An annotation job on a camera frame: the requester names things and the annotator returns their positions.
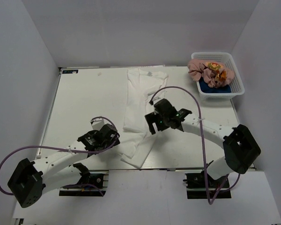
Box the white t shirt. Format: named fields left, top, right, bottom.
left=119, top=68, right=168, bottom=169

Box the pink printed t shirt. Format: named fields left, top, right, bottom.
left=187, top=59, right=235, bottom=88

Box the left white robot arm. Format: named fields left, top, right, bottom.
left=7, top=124, right=120, bottom=208

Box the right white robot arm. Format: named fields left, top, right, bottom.
left=145, top=99, right=261, bottom=187

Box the blue t shirt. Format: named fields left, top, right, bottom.
left=199, top=78, right=231, bottom=93

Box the blue label sticker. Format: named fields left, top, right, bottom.
left=62, top=69, right=79, bottom=74

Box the white plastic basket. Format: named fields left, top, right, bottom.
left=191, top=52, right=244, bottom=100

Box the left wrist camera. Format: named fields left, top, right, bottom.
left=90, top=118, right=104, bottom=130

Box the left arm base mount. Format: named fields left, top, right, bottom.
left=59, top=172, right=109, bottom=197

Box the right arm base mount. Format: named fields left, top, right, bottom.
left=183, top=172, right=231, bottom=200

